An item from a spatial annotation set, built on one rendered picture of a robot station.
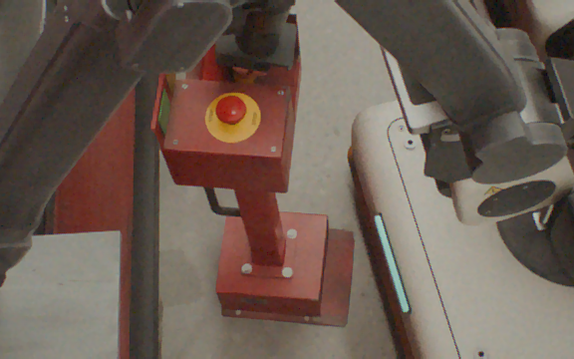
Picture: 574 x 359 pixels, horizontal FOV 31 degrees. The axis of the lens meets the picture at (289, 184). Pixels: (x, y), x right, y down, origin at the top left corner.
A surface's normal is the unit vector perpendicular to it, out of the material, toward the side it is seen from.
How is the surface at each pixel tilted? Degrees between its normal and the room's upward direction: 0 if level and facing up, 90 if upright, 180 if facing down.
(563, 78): 37
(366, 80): 0
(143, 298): 0
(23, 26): 0
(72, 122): 91
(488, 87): 86
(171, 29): 92
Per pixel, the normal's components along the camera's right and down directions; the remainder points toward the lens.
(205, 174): -0.11, 0.92
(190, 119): -0.06, -0.40
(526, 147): 0.22, 0.91
